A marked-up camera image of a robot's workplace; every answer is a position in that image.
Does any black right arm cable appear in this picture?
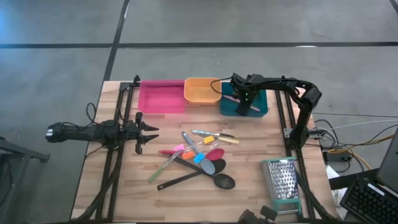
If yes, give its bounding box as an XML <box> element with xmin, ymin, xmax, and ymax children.
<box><xmin>210</xmin><ymin>78</ymin><xmax>234</xmax><ymax>95</ymax></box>

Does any pink plastic bin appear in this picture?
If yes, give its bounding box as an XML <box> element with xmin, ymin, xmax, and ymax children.
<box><xmin>137</xmin><ymin>79</ymin><xmax>187</xmax><ymax>114</ymax></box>

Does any grey laptop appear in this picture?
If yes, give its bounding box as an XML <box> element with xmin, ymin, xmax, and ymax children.
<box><xmin>375</xmin><ymin>127</ymin><xmax>398</xmax><ymax>194</ymax></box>

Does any black metal stand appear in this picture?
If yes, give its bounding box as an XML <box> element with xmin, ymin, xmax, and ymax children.
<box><xmin>0</xmin><ymin>136</ymin><xmax>50</xmax><ymax>224</ymax></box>

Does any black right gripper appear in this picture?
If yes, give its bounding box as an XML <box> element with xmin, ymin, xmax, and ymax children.
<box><xmin>230</xmin><ymin>73</ymin><xmax>265</xmax><ymax>117</ymax></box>

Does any teal plastic bin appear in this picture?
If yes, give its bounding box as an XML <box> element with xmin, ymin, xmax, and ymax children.
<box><xmin>220</xmin><ymin>81</ymin><xmax>269</xmax><ymax>118</ymax></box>

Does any red silicone spoon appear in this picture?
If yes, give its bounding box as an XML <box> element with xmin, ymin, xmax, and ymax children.
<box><xmin>158</xmin><ymin>147</ymin><xmax>225</xmax><ymax>162</ymax></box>

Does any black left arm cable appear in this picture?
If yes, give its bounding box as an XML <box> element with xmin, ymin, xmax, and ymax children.
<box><xmin>85</xmin><ymin>102</ymin><xmax>103</xmax><ymax>128</ymax></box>

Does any pink handled knife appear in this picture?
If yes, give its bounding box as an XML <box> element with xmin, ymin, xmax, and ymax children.
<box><xmin>223</xmin><ymin>95</ymin><xmax>261</xmax><ymax>112</ymax></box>

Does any green handled knife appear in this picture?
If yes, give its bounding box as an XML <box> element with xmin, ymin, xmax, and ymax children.
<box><xmin>147</xmin><ymin>149</ymin><xmax>183</xmax><ymax>184</ymax></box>

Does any black knobbed device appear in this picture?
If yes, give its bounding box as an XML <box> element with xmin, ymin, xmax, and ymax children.
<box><xmin>238</xmin><ymin>205</ymin><xmax>278</xmax><ymax>224</ymax></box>

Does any yellow handled knife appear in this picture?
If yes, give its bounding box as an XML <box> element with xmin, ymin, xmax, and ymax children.
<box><xmin>198</xmin><ymin>133</ymin><xmax>240</xmax><ymax>145</ymax></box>

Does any metal box grater teal trim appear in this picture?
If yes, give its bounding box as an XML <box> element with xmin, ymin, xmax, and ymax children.
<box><xmin>260</xmin><ymin>156</ymin><xmax>303</xmax><ymax>216</ymax></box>

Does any yellow cable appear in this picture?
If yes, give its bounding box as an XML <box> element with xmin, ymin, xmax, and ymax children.
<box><xmin>328</xmin><ymin>135</ymin><xmax>396</xmax><ymax>170</ymax></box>

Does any black slotted spoon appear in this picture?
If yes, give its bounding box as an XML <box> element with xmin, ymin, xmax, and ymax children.
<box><xmin>172</xmin><ymin>156</ymin><xmax>236</xmax><ymax>190</ymax></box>

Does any black side desk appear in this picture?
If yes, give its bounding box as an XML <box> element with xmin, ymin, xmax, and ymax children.
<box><xmin>328</xmin><ymin>167</ymin><xmax>381</xmax><ymax>191</ymax></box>

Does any black computer keyboard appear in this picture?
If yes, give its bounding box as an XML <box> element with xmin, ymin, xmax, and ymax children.
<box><xmin>339</xmin><ymin>175</ymin><xmax>398</xmax><ymax>224</ymax></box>

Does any yellow mini spatula clear handle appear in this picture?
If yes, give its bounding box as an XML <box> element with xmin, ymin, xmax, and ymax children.
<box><xmin>194</xmin><ymin>135</ymin><xmax>216</xmax><ymax>147</ymax></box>

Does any black cable bundle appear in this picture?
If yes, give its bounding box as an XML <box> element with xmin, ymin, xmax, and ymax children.
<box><xmin>313</xmin><ymin>119</ymin><xmax>341</xmax><ymax>150</ymax></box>

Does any grey spoon blue handle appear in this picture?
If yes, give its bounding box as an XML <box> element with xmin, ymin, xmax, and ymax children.
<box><xmin>181</xmin><ymin>131</ymin><xmax>216</xmax><ymax>175</ymax></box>

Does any black power strip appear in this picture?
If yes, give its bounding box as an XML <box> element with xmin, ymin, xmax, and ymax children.
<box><xmin>323</xmin><ymin>151</ymin><xmax>345</xmax><ymax>162</ymax></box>

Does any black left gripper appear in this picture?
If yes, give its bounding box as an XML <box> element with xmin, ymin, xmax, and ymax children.
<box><xmin>123</xmin><ymin>111</ymin><xmax>160</xmax><ymax>156</ymax></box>

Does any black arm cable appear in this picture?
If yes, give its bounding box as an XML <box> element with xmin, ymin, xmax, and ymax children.
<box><xmin>210</xmin><ymin>78</ymin><xmax>234</xmax><ymax>95</ymax></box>
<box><xmin>85</xmin><ymin>102</ymin><xmax>103</xmax><ymax>128</ymax></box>

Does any white cable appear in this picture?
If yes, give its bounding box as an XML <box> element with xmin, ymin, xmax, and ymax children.
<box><xmin>313</xmin><ymin>119</ymin><xmax>398</xmax><ymax>132</ymax></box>

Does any black solid spoon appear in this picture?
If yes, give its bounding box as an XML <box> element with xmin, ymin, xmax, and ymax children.
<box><xmin>157</xmin><ymin>157</ymin><xmax>227</xmax><ymax>191</ymax></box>

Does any orange plastic bin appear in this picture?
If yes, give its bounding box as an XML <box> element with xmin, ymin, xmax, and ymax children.
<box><xmin>183</xmin><ymin>77</ymin><xmax>223</xmax><ymax>106</ymax></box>

